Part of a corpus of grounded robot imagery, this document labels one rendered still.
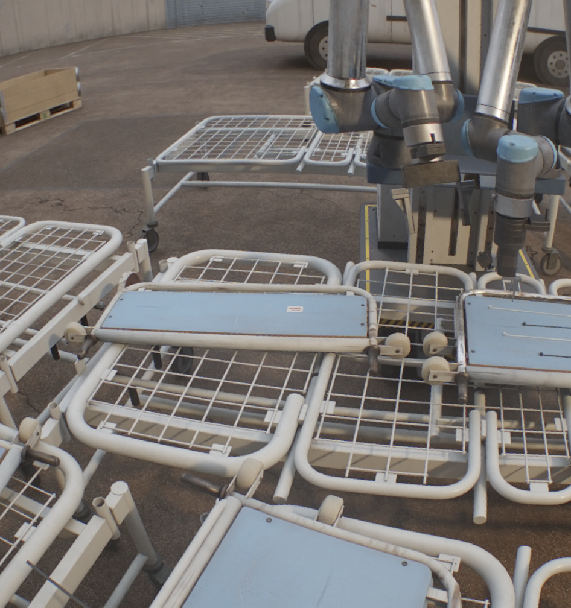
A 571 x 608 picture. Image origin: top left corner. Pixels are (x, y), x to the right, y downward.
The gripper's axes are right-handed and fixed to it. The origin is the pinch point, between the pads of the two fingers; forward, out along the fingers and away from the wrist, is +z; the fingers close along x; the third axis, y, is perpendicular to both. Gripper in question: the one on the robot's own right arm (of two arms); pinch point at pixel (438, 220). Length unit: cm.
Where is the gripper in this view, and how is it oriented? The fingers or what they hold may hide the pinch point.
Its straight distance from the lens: 131.6
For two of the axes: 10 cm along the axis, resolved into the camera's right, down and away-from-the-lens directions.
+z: 1.6, 9.8, 1.3
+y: 0.2, -1.4, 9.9
